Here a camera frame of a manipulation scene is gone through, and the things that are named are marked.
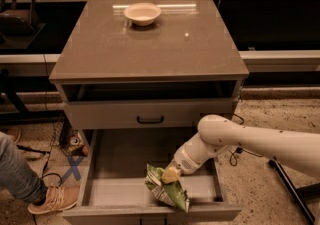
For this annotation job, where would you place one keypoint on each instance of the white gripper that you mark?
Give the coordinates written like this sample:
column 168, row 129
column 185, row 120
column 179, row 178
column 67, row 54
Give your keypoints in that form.
column 183, row 162

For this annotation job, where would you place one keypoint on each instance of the green jalapeno chip bag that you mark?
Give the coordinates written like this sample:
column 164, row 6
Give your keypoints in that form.
column 171, row 194

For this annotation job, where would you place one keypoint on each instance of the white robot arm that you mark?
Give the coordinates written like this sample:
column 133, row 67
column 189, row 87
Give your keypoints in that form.
column 297, row 150

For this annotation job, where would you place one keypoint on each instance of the open grey middle drawer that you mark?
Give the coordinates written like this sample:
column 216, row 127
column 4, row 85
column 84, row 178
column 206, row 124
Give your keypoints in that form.
column 113, row 190

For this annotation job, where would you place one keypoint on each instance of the grey top drawer front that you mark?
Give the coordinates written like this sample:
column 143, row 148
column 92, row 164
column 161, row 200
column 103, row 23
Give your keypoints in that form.
column 122, row 114

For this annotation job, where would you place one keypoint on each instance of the grey drawer cabinet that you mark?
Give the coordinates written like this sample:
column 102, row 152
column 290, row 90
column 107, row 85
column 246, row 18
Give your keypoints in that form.
column 187, row 53

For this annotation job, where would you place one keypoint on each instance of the tan sneaker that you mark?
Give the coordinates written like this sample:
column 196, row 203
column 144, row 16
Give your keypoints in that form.
column 57, row 199

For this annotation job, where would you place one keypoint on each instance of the black metal stand leg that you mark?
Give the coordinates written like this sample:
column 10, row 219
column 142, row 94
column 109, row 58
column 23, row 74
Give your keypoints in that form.
column 300, row 195

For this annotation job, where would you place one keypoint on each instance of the blue jeans leg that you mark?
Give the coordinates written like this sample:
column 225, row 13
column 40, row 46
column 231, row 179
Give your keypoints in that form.
column 17, row 176

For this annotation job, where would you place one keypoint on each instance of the white paper bowl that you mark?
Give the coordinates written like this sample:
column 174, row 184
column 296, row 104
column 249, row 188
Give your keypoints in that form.
column 142, row 14

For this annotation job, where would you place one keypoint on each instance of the black chair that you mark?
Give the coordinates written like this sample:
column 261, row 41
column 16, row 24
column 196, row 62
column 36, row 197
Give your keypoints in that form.
column 18, row 27

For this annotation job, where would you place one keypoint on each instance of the black drawer handle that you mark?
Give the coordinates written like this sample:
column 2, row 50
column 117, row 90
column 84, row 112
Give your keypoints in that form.
column 157, row 120

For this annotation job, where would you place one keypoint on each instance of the wire basket with cans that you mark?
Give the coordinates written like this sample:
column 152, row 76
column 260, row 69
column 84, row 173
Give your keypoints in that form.
column 68, row 140

